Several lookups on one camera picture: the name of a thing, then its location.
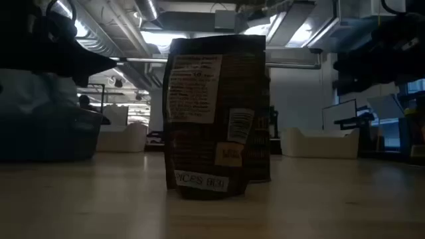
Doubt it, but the silver round air duct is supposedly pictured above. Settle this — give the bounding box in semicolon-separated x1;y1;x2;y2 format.
134;0;160;21

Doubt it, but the silver rectangular air duct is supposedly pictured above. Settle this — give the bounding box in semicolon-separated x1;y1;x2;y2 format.
265;0;386;54

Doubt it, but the low black stand frame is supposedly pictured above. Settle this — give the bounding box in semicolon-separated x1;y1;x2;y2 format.
88;82;106;112

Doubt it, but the bright ceiling light panel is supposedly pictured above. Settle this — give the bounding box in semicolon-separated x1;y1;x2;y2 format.
141;31;189;47

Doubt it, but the grey ceiling box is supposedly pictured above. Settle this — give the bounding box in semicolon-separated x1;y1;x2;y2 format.
214;9;236;31

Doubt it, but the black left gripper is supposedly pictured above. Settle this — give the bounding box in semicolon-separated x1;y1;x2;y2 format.
0;0;117;88

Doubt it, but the tilted grey board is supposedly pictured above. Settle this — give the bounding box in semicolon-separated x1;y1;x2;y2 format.
367;94;405;121

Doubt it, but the dark grey plastic bin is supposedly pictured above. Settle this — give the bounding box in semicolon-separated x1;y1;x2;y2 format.
0;106;104;162

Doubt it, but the glass window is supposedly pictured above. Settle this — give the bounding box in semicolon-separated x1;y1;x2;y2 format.
396;78;425;150

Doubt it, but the grey horizontal ceiling pipe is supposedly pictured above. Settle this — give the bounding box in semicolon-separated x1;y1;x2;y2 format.
109;56;321;70

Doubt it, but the white box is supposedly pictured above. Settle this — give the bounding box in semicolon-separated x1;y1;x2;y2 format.
102;104;129;127

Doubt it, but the white plastic bin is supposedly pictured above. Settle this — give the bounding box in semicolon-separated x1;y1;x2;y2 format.
96;121;149;153
280;127;361;159

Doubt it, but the person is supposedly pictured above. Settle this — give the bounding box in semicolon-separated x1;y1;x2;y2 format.
78;94;112;125

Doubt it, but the black equipment rack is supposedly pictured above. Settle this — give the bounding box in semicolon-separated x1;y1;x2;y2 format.
269;106;280;155

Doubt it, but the monitor with white screen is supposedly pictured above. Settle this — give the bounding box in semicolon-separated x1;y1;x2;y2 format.
321;98;358;131

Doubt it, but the silver ribbed air duct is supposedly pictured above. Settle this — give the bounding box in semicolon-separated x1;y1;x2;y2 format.
49;0;150;57

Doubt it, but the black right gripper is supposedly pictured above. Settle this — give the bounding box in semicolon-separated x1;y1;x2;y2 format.
333;13;425;96

